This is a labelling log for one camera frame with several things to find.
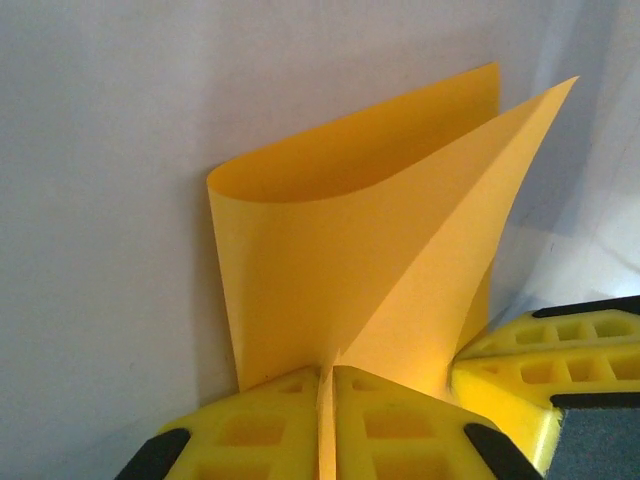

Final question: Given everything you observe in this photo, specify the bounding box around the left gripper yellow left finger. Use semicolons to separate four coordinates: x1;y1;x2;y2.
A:
117;367;326;480

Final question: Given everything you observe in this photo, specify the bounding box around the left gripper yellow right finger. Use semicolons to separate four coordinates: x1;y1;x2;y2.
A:
332;364;546;480

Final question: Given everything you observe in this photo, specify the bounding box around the orange square paper sheet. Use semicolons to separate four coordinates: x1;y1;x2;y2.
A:
205;62;581;480

